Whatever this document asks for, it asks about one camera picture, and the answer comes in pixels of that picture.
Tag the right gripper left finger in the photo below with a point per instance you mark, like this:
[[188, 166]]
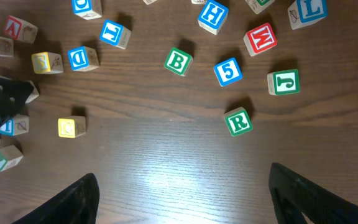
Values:
[[77, 203]]

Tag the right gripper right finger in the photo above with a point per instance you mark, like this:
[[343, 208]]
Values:
[[296, 198]]

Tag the yellow C block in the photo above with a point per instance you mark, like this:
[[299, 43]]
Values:
[[72, 126]]

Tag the yellow S block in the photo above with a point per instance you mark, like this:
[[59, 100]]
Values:
[[47, 63]]

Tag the green 7 block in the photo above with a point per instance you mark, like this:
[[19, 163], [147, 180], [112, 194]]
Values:
[[9, 157]]

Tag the red A block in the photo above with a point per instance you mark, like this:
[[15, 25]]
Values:
[[19, 29]]

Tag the blue D block lower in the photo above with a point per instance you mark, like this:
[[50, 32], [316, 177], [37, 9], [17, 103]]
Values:
[[83, 59]]

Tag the blue d block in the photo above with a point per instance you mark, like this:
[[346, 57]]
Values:
[[87, 9], [83, 59]]

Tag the blue D block upper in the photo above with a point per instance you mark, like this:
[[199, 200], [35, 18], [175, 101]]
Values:
[[87, 9]]

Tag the blue T block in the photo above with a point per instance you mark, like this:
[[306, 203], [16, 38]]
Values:
[[115, 34]]

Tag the blue 5 block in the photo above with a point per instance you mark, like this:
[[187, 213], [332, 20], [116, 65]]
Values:
[[228, 72]]

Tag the red W block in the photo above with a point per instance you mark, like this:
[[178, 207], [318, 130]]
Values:
[[260, 39]]

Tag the green B block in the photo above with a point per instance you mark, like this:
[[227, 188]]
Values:
[[178, 61]]

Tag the green N block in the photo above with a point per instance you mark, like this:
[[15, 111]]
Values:
[[259, 5]]

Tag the blue H block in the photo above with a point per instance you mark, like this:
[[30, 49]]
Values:
[[213, 16]]

